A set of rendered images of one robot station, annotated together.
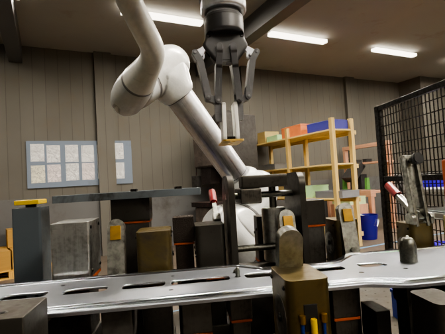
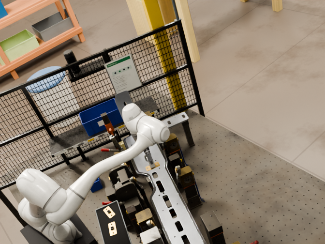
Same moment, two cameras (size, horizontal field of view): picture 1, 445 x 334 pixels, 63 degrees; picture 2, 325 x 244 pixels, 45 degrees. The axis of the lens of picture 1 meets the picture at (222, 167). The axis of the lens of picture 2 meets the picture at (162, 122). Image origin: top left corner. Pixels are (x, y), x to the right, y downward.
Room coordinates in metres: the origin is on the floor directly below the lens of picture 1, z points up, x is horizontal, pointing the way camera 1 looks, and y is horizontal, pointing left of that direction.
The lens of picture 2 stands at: (0.56, 1.63, 2.84)
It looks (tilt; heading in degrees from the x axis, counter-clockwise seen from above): 38 degrees down; 269
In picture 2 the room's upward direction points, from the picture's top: 19 degrees counter-clockwise
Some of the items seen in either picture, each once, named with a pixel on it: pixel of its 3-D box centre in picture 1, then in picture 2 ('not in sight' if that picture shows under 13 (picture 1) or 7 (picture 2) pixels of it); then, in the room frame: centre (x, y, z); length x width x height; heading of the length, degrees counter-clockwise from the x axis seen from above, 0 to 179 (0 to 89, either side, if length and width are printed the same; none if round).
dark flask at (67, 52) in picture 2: not in sight; (72, 61); (1.03, -1.09, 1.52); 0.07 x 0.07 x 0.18
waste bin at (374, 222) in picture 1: (367, 225); not in sight; (6.64, -2.56, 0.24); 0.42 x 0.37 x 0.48; 115
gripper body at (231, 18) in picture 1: (224, 40); not in sight; (0.68, -0.02, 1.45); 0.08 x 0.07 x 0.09; 97
